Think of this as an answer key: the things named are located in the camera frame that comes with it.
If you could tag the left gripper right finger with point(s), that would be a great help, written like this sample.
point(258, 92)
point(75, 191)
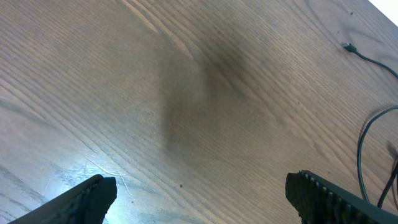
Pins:
point(319, 201)

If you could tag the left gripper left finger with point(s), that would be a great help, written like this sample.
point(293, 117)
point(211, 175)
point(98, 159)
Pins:
point(88, 202)

